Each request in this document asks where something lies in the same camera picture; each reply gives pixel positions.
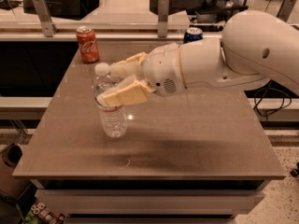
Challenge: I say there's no clear plastic water bottle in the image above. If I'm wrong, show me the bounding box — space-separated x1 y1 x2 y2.
92 63 127 138

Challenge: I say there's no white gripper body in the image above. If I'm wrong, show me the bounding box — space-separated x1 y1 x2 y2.
142 43 185 97

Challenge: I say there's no left metal rail bracket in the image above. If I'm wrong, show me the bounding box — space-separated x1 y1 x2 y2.
32 0 56 37

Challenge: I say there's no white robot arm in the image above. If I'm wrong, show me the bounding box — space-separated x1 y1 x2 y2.
96 10 299 106

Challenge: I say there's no right metal rail bracket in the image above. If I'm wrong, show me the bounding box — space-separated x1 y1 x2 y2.
277 0 297 22

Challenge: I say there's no black cable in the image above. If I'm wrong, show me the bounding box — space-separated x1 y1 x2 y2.
252 81 293 126

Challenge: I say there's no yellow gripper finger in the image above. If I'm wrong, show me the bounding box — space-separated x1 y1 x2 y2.
109 52 147 78
96 75 153 106

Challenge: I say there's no blue pepsi can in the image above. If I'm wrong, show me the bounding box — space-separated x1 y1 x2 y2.
183 27 203 43

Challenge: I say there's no brown bin with hole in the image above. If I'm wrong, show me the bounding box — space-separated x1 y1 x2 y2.
0 144 30 201

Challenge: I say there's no red coke can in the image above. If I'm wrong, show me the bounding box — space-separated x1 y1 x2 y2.
76 26 99 63

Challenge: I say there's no colourful snack bag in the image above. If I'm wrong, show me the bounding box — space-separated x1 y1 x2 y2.
22 200 65 224

